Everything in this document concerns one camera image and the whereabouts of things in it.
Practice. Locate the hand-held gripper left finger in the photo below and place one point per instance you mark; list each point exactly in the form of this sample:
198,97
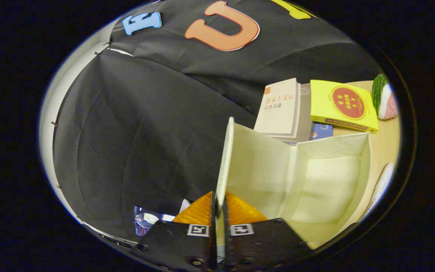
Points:
179,245

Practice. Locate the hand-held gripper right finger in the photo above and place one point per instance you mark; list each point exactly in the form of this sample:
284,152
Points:
263,245

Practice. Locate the cream fabric storage box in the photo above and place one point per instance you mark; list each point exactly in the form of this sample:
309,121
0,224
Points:
327,181

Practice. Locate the white shoe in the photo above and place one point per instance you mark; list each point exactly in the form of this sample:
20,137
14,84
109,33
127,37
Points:
381,185

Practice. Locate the white device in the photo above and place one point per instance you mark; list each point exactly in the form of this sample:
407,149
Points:
184,206

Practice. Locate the computer screen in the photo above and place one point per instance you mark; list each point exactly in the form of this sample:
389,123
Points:
145,219

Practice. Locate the blue book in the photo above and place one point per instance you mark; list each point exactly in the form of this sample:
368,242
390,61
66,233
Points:
321,131

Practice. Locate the grey book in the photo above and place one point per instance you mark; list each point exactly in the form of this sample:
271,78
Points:
305,113

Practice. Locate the beige book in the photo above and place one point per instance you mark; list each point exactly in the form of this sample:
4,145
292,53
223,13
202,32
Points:
279,105

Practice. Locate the yellow book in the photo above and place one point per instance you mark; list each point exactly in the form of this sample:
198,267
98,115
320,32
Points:
338,105

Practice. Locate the watermelon slice plush toy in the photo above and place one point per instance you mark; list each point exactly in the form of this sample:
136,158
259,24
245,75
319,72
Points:
383,98

